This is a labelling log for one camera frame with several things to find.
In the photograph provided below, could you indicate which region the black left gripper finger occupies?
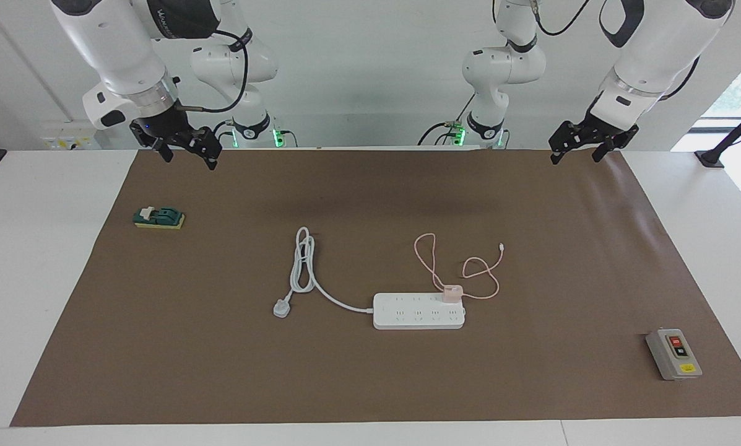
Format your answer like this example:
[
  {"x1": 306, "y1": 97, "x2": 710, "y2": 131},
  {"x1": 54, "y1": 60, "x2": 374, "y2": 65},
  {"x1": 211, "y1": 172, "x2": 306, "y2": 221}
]
[
  {"x1": 593, "y1": 138, "x2": 622, "y2": 164},
  {"x1": 548, "y1": 122, "x2": 578, "y2": 165}
]

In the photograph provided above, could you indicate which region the pink charging cable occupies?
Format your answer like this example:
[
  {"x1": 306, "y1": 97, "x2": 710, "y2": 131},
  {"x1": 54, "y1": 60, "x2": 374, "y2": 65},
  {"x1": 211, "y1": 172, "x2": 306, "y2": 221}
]
[{"x1": 414, "y1": 234, "x2": 506, "y2": 301}]

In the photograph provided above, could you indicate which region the white power strip with cord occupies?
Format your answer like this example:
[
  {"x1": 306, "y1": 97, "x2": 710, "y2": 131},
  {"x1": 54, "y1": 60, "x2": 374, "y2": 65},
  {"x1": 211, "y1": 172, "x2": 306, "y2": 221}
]
[{"x1": 273, "y1": 227, "x2": 467, "y2": 330}]

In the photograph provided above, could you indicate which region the black clamp stand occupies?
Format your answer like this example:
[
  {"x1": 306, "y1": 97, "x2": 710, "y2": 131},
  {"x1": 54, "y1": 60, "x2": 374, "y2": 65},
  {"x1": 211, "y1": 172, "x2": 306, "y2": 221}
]
[{"x1": 695, "y1": 100, "x2": 741, "y2": 169}]

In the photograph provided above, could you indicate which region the brown table mat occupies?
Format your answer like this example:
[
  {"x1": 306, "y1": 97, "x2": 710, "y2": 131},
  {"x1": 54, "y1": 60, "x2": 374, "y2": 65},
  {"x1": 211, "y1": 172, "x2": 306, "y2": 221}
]
[{"x1": 10, "y1": 149, "x2": 741, "y2": 428}]

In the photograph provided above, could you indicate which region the black right base cable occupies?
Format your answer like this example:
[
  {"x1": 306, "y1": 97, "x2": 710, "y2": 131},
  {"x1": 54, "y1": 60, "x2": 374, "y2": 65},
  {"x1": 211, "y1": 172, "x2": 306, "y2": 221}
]
[{"x1": 211, "y1": 120, "x2": 235, "y2": 149}]

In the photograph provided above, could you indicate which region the black base cable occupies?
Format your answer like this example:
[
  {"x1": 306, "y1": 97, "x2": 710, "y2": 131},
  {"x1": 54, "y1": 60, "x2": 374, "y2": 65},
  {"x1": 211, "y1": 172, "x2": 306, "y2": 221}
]
[
  {"x1": 418, "y1": 93, "x2": 477, "y2": 147},
  {"x1": 211, "y1": 120, "x2": 235, "y2": 149}
]

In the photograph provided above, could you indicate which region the green knife switch yellow base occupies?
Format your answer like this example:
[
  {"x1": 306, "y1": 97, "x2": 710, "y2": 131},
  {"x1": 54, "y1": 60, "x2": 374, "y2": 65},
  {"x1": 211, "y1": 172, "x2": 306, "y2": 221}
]
[{"x1": 133, "y1": 206, "x2": 186, "y2": 230}]

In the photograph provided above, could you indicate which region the white wall outlet box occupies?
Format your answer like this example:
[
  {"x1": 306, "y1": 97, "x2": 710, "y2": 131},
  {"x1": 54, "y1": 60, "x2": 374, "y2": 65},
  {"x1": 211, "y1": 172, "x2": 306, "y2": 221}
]
[{"x1": 41, "y1": 124, "x2": 100, "y2": 151}]

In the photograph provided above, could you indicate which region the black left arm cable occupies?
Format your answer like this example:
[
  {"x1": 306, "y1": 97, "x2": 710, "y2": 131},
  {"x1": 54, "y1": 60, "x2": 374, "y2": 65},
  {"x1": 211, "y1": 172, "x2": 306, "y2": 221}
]
[{"x1": 530, "y1": 0, "x2": 591, "y2": 37}]

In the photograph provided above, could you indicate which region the black left base cable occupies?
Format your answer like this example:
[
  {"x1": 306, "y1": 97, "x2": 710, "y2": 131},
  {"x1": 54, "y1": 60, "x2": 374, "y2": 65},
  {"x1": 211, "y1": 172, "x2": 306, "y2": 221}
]
[{"x1": 418, "y1": 93, "x2": 477, "y2": 147}]

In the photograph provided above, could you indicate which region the grey on-off switch box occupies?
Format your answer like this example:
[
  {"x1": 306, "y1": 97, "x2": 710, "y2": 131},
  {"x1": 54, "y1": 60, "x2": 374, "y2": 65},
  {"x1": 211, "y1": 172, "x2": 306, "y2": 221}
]
[{"x1": 646, "y1": 328, "x2": 703, "y2": 381}]

